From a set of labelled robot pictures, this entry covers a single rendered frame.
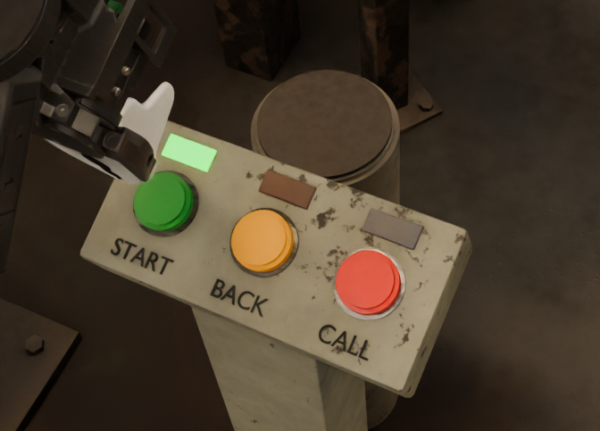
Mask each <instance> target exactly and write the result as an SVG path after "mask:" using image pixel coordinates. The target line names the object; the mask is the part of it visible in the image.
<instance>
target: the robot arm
mask: <svg viewBox="0 0 600 431"><path fill-rule="evenodd" d="M116 1H117V0H116ZM148 8H149V9H150V10H151V12H152V13H153V14H154V15H155V17H156V18H157V19H158V20H159V21H160V23H161V24H162V25H163V26H162V29H161V31H160V34H159V36H158V38H157V39H156V41H155V43H154V46H153V48H152V50H151V48H150V47H149V46H148V45H147V44H146V43H145V41H146V38H147V36H148V34H149V32H150V30H151V28H152V26H151V25H150V24H149V23H148V22H147V21H146V20H145V19H144V16H145V14H146V11H147V9H148ZM177 31H178V30H177V28H176V27H175V26H174V25H173V23H172V22H171V21H170V19H169V18H168V17H167V16H166V15H165V13H164V12H163V11H162V9H161V8H160V7H159V6H158V4H157V3H156V2H155V1H154V0H127V2H126V4H125V6H124V7H123V5H122V4H121V3H118V2H115V1H113V0H0V276H1V275H2V274H4V271H5V266H6V262H7V257H8V253H9V248H10V243H11V238H12V233H13V225H14V221H15V215H16V211H17V206H18V202H19V197H20V192H21V183H22V179H23V174H24V170H25V164H26V160H27V155H28V150H29V142H30V137H31V134H32V135H34V136H36V137H38V138H40V139H42V140H44V141H45V142H47V143H48V144H50V145H52V146H54V147H57V148H59V149H61V150H63V151H64V152H66V153H68V154H69V155H71V156H73V157H75V158H77V159H79V160H81V161H83V162H84V163H86V164H88V165H90V166H92V167H94V168H96V169H98V170H101V171H102V172H104V173H106V174H108V175H110V176H112V177H114V178H118V179H121V180H123V181H125V182H127V183H129V184H141V183H144V182H147V181H149V180H151V179H152V177H153V175H154V173H155V171H156V169H157V165H158V161H157V160H156V151H157V148H158V145H159V143H160V140H161V137H162V134H163V130H164V128H165V125H166V122H167V119H168V117H169V114H170V111H171V107H172V104H173V100H174V90H173V87H172V85H171V84H170V83H168V82H163V83H162V84H161V85H160V86H159V87H158V88H157V89H156V90H155V91H154V92H153V93H152V94H151V95H150V96H149V98H148V99H147V100H146V101H145V102H144V103H142V104H141V103H139V102H138V101H137V100H136V99H134V98H131V97H129V93H130V91H131V90H134V89H135V87H136V85H137V83H138V80H139V78H140V76H141V74H142V72H143V70H144V68H145V66H146V63H147V61H148V59H150V61H151V62H152V63H153V64H154V65H155V66H158V67H160V68H161V66H162V63H163V60H164V58H165V56H166V54H167V53H168V50H169V48H170V46H171V43H172V41H173V39H174V38H175V35H176V33H177ZM128 97H129V98H128Z"/></svg>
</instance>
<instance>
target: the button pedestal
mask: <svg viewBox="0 0 600 431"><path fill-rule="evenodd" d="M171 134H173V135H175V136H178V137H182V138H185V139H187V140H189V141H192V142H195V143H198V144H200V145H204V146H206V147H209V148H212V149H214V150H216V151H217V152H216V154H215V156H214V158H213V160H212V163H211V166H210V168H209V170H208V171H207V172H206V171H203V170H200V169H197V168H195V167H192V166H189V165H187V164H185V163H182V162H178V161H175V160H173V159H171V158H168V157H166V156H163V155H162V152H163V149H164V147H165V145H166V143H167V141H168V139H169V137H170V135H171ZM156 160H157V161H158V165H157V169H156V171H155V173H154V174H156V173H159V172H170V173H174V174H176V175H178V176H180V177H181V178H183V179H184V180H185V181H186V182H187V183H188V185H189V186H190V188H191V190H192V193H193V198H194V203H193V209H192V212H191V213H190V215H189V217H188V218H187V220H186V221H185V222H184V223H183V224H182V225H181V226H180V227H178V228H176V229H174V230H172V231H168V232H157V231H153V230H152V229H150V228H148V227H146V226H145V225H143V224H142V223H141V222H140V221H139V219H138V217H137V215H136V213H135V210H134V198H135V194H136V192H137V190H138V187H139V186H140V185H141V184H129V183H127V182H125V181H123V180H121V179H118V178H114V181H113V183H112V185H111V187H110V189H109V191H108V193H107V196H106V197H105V199H104V202H103V204H102V206H101V209H100V211H99V213H98V214H97V216H96V219H95V221H94V224H93V226H92V228H91V229H90V231H89V233H88V235H87V239H86V241H85V243H84V244H83V246H82V248H81V251H80V256H81V257H82V258H83V259H85V260H87V261H90V262H92V263H94V264H95V265H97V266H99V267H101V268H103V269H106V270H108V271H110V272H112V273H114V274H116V275H119V276H121V277H123V278H126V279H128V280H131V281H133V282H135V283H138V284H140V285H141V286H145V287H148V288H150V289H152V290H155V291H156V292H158V293H161V294H164V295H167V296H169V297H170V298H173V299H175V300H177V301H180V302H182V303H185V304H187V305H189V306H191V308H192V311H193V312H194V315H195V318H196V323H197V325H198V328H199V330H200V333H201V336H202V338H203V341H204V346H205V349H206V351H207V353H208V356H209V359H210V362H211V364H212V368H213V371H214V374H215V376H216V379H217V382H218V385H219V388H220V389H221V394H222V397H223V400H224V402H225V405H226V407H227V410H228V413H229V417H230V420H231V423H232V426H233V427H234V430H235V431H368V428H367V414H366V400H365V386H364V380H366V381H368V382H370V383H373V384H374V385H378V386H380V387H382V388H385V389H387V390H388V391H391V392H393V393H395V394H399V395H401V396H403V397H405V398H411V397H412V396H413V395H414V393H415V391H416V388H417V386H418V384H419V382H420V379H421V375H422V373H423V370H424V369H425V367H426V364H427V362H428V359H429V356H430V354H431V351H432V349H433V346H434V344H435V342H436V340H437V337H438V333H439V331H440V329H441V327H442V325H443V322H444V320H445V317H446V314H447V312H448V309H449V307H450V304H451V302H452V300H453V298H454V294H455V292H456V289H457V287H458V285H459V283H460V280H461V278H462V275H463V272H464V270H465V267H466V265H467V263H468V260H469V259H470V256H471V252H472V245H471V240H470V238H469V235H468V232H467V231H466V230H465V229H464V228H460V227H458V226H456V225H453V224H451V223H448V222H445V221H443V220H439V219H436V218H433V217H431V216H429V215H426V214H423V213H421V212H418V211H414V210H412V209H409V208H406V207H404V206H402V205H399V204H396V203H392V202H390V201H387V200H385V199H382V198H379V197H377V196H375V195H370V194H367V193H365V192H363V191H360V190H357V189H355V188H352V187H350V186H346V185H343V184H340V183H338V182H336V181H333V180H330V179H328V178H324V177H321V176H319V175H316V174H313V173H311V172H309V171H306V170H302V169H299V168H297V167H294V166H292V165H289V164H286V163H284V162H280V161H277V160H274V159H272V158H270V157H267V156H264V155H262V154H259V153H255V152H253V151H250V150H247V149H245V148H243V147H240V146H237V145H233V144H231V143H228V142H226V141H223V140H220V139H218V138H216V137H211V136H208V135H206V134H204V133H201V132H199V131H196V130H193V129H191V128H187V127H184V126H181V125H179V124H177V123H174V122H171V121H169V120H167V122H166V125H165V128H164V130H163V133H162V137H161V140H160V143H159V145H158V148H157V151H156ZM267 170H272V171H274V172H277V173H279V174H281V175H284V176H287V177H289V178H293V179H296V180H298V181H301V182H304V183H305V184H308V185H311V186H315V187H316V190H315V192H314V195H313V197H312V200H311V202H310V204H309V207H308V209H307V210H306V209H303V208H301V207H298V206H295V205H293V204H291V203H287V202H284V201H281V200H280V199H277V198H274V197H272V196H269V195H266V194H263V193H261V192H259V191H258V190H259V188H260V185H261V183H262V182H263V178H264V176H265V174H266V172H267ZM371 208H373V209H376V210H379V211H383V212H385V213H387V214H390V215H393V216H396V217H398V218H400V219H403V220H407V221H410V222H412V223H414V224H417V225H420V226H422V227H423V230H422V231H421V235H420V237H419V240H418V242H417V244H416V246H415V248H414V250H412V249H409V248H407V247H404V246H401V245H398V244H395V243H393V242H390V241H388V240H386V239H383V238H380V237H378V236H374V235H372V234H369V233H367V232H364V231H362V229H363V225H364V222H365V221H366V219H367V216H368V214H369V212H370V209H371ZM259 210H267V211H274V212H276V213H277V214H279V215H280V216H281V217H282V218H283V219H284V220H285V221H286V222H287V223H288V225H289V226H290V227H291V229H292V232H293V238H294V243H293V248H292V251H291V254H290V255H289V257H288V258H287V260H286V261H285V262H284V263H283V264H282V265H281V266H279V267H278V268H276V269H274V270H271V271H267V272H256V271H253V270H250V269H248V268H246V267H245V266H244V265H242V264H241V263H240V262H239V261H238V260H237V258H236V257H235V255H234V253H233V251H232V247H231V238H232V233H233V230H234V228H235V226H236V225H237V224H238V222H239V221H240V220H241V219H242V218H243V217H245V216H246V215H247V214H248V213H250V212H252V211H259ZM368 250H371V251H376V252H380V253H383V254H385V255H386V256H387V257H388V258H389V259H390V260H391V261H392V262H393V263H394V264H395V265H396V267H397V269H398V272H399V275H400V279H401V286H400V291H399V294H398V296H397V298H396V300H395V302H394V303H393V304H392V305H391V306H390V307H389V308H388V309H386V310H385V311H383V312H381V313H378V314H374V315H362V314H359V313H356V312H354V311H351V310H350V309H349V308H347V307H346V306H345V305H344V304H343V302H342V301H341V300H340V298H339V296H338V292H337V288H336V277H337V273H338V270H339V268H340V266H341V264H342V263H343V262H344V261H345V260H346V259H347V258H348V257H349V256H351V255H352V254H354V253H358V252H360V251H368Z"/></svg>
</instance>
